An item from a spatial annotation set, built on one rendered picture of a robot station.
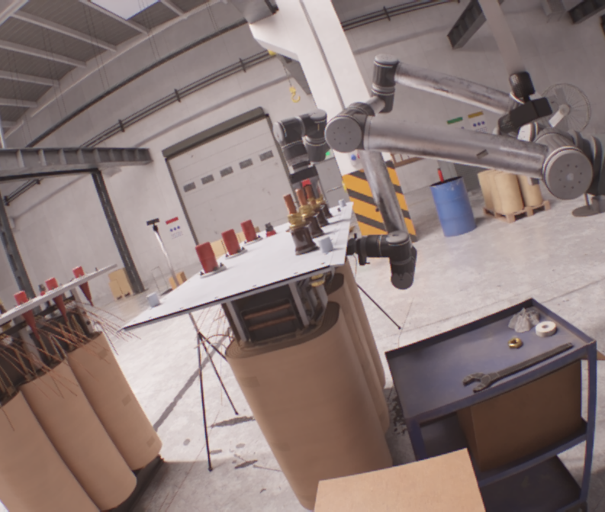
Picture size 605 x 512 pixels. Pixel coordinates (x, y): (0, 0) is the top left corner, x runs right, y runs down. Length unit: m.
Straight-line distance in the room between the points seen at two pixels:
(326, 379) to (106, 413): 1.70
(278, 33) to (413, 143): 6.11
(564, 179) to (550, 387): 0.72
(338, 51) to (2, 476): 6.93
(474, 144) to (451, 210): 5.02
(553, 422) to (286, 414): 0.98
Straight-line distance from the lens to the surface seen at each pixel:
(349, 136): 1.47
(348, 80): 6.87
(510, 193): 6.46
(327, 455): 1.65
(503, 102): 2.35
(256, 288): 1.08
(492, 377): 1.22
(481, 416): 1.28
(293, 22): 7.27
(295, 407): 1.51
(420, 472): 0.93
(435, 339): 1.50
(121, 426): 2.78
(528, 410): 1.35
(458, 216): 6.48
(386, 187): 1.79
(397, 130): 1.47
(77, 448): 2.49
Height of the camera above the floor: 1.59
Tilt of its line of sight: 10 degrees down
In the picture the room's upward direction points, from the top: 20 degrees counter-clockwise
